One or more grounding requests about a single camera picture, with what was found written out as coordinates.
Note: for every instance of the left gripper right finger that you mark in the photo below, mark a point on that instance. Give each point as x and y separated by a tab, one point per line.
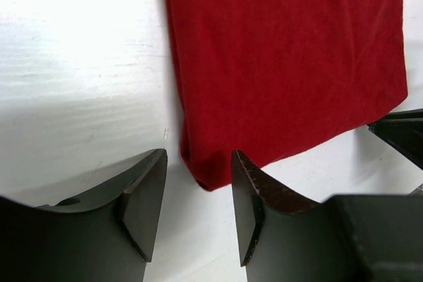
285	236

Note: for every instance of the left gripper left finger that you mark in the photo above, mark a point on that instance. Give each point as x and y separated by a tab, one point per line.
106	233

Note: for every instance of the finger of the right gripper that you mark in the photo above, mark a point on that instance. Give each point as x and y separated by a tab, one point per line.
403	132

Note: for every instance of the red item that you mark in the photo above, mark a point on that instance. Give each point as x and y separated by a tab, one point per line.
274	78

